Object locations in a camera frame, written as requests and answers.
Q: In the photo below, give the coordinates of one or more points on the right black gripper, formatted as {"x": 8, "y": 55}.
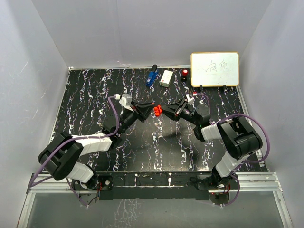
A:
{"x": 175, "y": 110}

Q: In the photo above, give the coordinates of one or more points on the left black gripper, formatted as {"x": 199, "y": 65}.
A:
{"x": 142, "y": 110}

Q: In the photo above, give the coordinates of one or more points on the red round case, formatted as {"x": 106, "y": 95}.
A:
{"x": 157, "y": 110}

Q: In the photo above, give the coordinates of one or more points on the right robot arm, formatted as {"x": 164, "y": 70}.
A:
{"x": 239, "y": 137}

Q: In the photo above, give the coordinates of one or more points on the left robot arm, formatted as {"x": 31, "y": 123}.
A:
{"x": 60, "y": 157}

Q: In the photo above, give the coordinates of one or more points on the white rectangular box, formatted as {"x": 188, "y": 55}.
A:
{"x": 166, "y": 78}

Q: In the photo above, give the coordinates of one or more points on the blue stapler tool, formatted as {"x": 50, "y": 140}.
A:
{"x": 152, "y": 75}

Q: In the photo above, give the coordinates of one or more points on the red cap black bottle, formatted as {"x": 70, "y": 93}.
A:
{"x": 184, "y": 75}

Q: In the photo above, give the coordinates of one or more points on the white dry-erase board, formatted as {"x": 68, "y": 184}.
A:
{"x": 214, "y": 69}

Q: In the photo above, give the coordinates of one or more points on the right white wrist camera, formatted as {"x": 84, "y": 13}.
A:
{"x": 190, "y": 97}

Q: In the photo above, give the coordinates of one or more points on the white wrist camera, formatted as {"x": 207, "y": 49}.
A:
{"x": 190, "y": 97}
{"x": 125, "y": 100}

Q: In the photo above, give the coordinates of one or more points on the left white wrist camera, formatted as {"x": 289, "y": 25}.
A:
{"x": 125, "y": 100}

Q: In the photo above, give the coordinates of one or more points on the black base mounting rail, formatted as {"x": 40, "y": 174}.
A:
{"x": 198, "y": 185}

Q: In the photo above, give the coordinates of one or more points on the aluminium frame rail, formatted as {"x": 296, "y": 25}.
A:
{"x": 249, "y": 181}

